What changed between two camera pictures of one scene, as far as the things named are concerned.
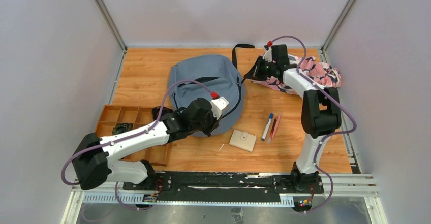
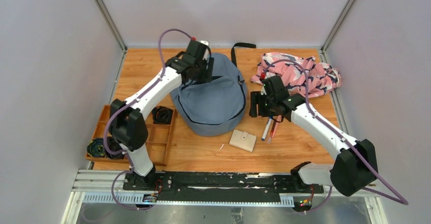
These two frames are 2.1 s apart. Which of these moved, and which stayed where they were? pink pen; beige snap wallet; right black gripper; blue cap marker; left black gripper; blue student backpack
Moved: right black gripper; left black gripper
Stayed: beige snap wallet; blue cap marker; blue student backpack; pink pen
